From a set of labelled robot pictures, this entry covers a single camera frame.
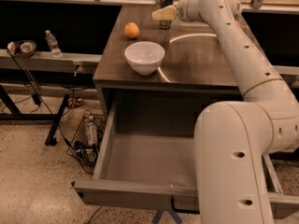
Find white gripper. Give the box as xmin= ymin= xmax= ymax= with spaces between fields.
xmin=151 ymin=0 xmax=202 ymax=22

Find redbull can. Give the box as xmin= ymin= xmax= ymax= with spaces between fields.
xmin=159 ymin=0 xmax=174 ymax=30

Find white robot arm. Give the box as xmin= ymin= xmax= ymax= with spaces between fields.
xmin=152 ymin=0 xmax=299 ymax=224

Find open grey top drawer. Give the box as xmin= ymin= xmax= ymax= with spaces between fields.
xmin=73 ymin=106 xmax=298 ymax=221

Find orange fruit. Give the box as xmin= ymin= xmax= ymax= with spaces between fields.
xmin=124 ymin=22 xmax=139 ymax=39

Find white bowl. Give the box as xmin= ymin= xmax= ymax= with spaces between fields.
xmin=124 ymin=41 xmax=165 ymax=75

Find grey cabinet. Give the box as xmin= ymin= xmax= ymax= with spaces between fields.
xmin=93 ymin=5 xmax=241 ymax=122

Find clear water bottle on ledge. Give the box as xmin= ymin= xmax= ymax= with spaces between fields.
xmin=45 ymin=30 xmax=63 ymax=58

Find plastic bottle in basket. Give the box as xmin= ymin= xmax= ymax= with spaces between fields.
xmin=83 ymin=109 xmax=98 ymax=147

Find small bowl on ledge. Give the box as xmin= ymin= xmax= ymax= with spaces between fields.
xmin=7 ymin=40 xmax=36 ymax=58

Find wire basket on floor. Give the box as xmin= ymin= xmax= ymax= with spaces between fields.
xmin=67 ymin=114 xmax=106 ymax=168

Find black cable left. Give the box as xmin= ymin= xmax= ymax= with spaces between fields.
xmin=7 ymin=49 xmax=94 ymax=176

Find black table leg frame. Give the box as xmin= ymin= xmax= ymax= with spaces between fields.
xmin=0 ymin=85 xmax=69 ymax=146

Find black drawer handle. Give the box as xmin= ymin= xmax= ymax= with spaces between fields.
xmin=170 ymin=197 xmax=200 ymax=215

